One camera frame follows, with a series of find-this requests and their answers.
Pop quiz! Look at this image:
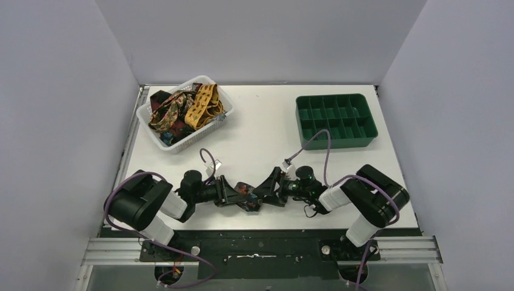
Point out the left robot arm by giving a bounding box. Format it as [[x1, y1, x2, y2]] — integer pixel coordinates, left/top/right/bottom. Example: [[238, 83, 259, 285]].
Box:
[[104, 170, 247, 261]]

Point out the dark blue floral tie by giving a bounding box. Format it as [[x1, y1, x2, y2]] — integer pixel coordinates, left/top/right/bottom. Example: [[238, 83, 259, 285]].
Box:
[[234, 182, 262, 212]]

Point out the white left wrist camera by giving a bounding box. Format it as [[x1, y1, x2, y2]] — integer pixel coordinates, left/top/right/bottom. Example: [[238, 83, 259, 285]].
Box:
[[204, 159, 222, 175]]

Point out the yellow patterned tie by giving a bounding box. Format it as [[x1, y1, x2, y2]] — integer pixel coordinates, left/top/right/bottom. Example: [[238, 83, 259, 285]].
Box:
[[184, 84, 224, 130]]

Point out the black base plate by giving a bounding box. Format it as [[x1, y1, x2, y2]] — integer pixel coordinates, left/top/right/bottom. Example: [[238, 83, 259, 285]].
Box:
[[138, 229, 422, 281]]

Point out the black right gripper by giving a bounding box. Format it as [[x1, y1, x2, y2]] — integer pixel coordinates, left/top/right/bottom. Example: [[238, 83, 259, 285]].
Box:
[[253, 166, 310, 206]]

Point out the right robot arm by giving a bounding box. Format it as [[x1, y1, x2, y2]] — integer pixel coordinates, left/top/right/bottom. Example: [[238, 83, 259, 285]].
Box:
[[251, 164, 410, 247]]

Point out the green compartment tray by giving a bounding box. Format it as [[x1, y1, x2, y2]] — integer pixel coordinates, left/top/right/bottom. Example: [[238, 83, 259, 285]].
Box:
[[295, 93, 379, 150]]

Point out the aluminium frame rail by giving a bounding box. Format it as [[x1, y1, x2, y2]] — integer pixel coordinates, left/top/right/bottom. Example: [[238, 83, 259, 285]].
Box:
[[74, 236, 448, 290]]

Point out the dark red tie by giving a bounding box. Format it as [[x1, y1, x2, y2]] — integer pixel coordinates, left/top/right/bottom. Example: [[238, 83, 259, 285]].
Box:
[[150, 90, 172, 113]]

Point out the brown paisley tie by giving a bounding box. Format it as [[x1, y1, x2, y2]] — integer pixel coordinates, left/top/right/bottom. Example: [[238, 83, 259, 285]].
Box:
[[148, 90, 196, 133]]

